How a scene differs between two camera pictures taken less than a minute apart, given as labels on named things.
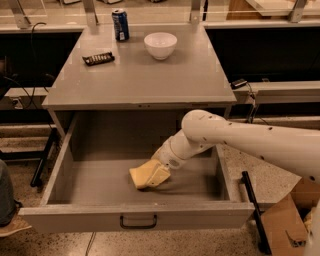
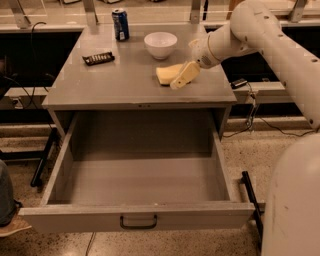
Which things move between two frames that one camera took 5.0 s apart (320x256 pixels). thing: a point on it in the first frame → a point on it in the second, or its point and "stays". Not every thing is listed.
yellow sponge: [143, 173] → [167, 74]
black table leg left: [43, 155] stays
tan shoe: [16, 224] stays
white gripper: [167, 156] → [201, 52]
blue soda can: [121, 24] stays
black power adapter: [238, 83] stays
